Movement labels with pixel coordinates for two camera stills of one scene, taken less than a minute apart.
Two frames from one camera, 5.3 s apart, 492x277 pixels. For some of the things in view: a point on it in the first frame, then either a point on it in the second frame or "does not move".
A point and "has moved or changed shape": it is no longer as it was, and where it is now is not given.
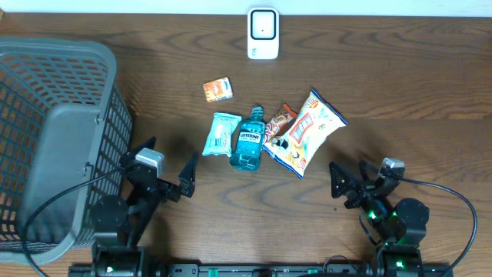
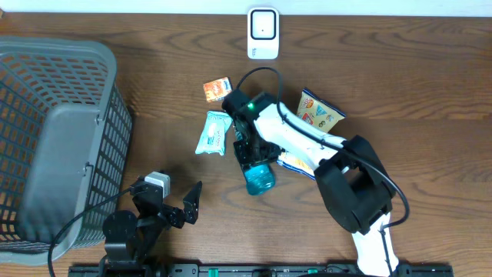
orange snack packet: x=217 y=90 does not move
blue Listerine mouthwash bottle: x=247 y=154 has moved or changed shape
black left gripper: x=170 y=194 -> x=190 y=205
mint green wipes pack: x=220 y=140 has moved or changed shape
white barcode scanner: x=263 y=25 does not move
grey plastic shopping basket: x=64 y=129 does not move
